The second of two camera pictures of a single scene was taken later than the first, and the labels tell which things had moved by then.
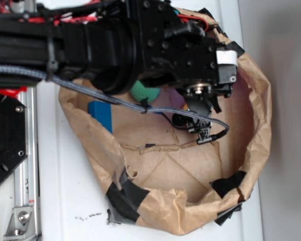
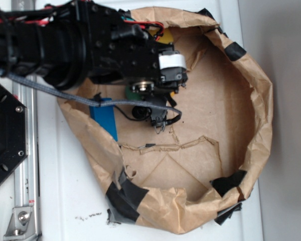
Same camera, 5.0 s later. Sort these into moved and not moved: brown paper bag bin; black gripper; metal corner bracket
Moved: black gripper
Not moved: metal corner bracket; brown paper bag bin
